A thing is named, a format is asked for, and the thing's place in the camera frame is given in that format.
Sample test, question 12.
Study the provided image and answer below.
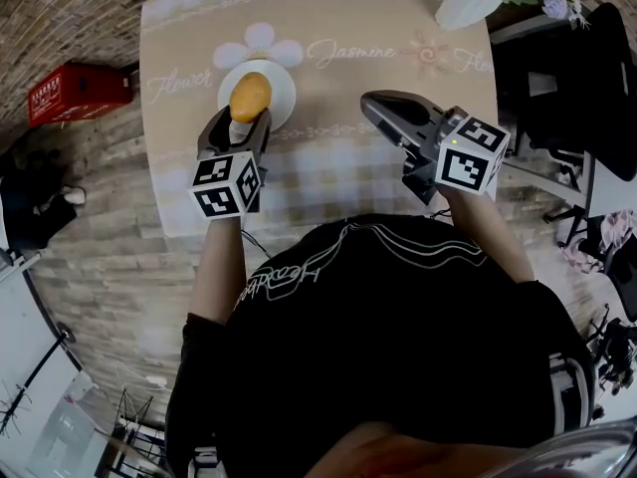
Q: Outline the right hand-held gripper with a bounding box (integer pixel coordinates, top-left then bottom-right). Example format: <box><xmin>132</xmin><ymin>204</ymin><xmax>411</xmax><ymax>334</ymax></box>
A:
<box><xmin>359</xmin><ymin>91</ymin><xmax>513</xmax><ymax>206</ymax></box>

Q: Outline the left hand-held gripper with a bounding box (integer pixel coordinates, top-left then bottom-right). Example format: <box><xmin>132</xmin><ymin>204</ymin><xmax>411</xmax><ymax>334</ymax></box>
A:
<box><xmin>187</xmin><ymin>107</ymin><xmax>273</xmax><ymax>221</ymax></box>

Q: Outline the yellow-brown potato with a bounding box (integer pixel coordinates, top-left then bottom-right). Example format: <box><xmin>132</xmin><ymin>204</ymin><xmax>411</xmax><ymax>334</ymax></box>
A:
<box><xmin>228</xmin><ymin>71</ymin><xmax>273</xmax><ymax>123</ymax></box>

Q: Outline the white plate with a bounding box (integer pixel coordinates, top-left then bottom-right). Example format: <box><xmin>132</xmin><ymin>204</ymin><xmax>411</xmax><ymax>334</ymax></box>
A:
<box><xmin>216</xmin><ymin>59</ymin><xmax>298</xmax><ymax>134</ymax></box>

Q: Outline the person's left forearm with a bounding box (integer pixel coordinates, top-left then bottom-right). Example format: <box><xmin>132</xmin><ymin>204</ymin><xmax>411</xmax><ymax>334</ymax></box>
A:
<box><xmin>188</xmin><ymin>215</ymin><xmax>249</xmax><ymax>326</ymax></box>

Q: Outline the person's right forearm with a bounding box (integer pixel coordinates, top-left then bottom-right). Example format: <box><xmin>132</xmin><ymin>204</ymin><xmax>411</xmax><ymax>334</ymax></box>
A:
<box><xmin>439</xmin><ymin>183</ymin><xmax>536</xmax><ymax>285</ymax></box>

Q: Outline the beige checked flower tablecloth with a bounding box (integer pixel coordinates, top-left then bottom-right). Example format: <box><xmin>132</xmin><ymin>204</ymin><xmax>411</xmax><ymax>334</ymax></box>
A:
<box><xmin>138</xmin><ymin>0</ymin><xmax>501</xmax><ymax>241</ymax></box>

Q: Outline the red box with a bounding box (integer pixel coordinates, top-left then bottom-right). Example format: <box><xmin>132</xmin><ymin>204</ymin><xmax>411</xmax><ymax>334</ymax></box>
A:
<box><xmin>27</xmin><ymin>62</ymin><xmax>134</xmax><ymax>129</ymax></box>

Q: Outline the black office chair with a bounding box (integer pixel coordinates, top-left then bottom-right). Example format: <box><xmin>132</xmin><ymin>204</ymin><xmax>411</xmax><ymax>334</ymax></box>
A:
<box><xmin>490</xmin><ymin>1</ymin><xmax>637</xmax><ymax>184</ymax></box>

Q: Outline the dark grey desk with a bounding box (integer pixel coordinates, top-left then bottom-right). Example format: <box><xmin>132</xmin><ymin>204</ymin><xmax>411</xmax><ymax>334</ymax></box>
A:
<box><xmin>499</xmin><ymin>149</ymin><xmax>637</xmax><ymax>221</ymax></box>

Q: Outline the person's black printed shirt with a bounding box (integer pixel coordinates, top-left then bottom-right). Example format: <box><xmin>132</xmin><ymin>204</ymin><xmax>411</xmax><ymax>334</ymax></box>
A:
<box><xmin>165</xmin><ymin>213</ymin><xmax>597</xmax><ymax>478</ymax></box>

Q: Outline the pink patterned clothing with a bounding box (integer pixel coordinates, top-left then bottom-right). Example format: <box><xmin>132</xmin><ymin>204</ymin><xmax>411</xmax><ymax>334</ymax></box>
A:
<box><xmin>560</xmin><ymin>209</ymin><xmax>637</xmax><ymax>274</ymax></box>

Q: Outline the black chair with clothes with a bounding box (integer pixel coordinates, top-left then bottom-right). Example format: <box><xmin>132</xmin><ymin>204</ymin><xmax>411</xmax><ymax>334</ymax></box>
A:
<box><xmin>543</xmin><ymin>201</ymin><xmax>637</xmax><ymax>324</ymax></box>

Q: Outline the black cable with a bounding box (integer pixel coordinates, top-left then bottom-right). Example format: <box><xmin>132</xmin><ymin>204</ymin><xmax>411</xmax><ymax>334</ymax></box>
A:
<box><xmin>241</xmin><ymin>227</ymin><xmax>275</xmax><ymax>260</ymax></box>

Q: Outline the white power adapter with cable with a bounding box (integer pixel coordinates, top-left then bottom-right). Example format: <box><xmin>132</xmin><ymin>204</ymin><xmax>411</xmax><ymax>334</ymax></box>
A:
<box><xmin>112</xmin><ymin>363</ymin><xmax>169</xmax><ymax>392</ymax></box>

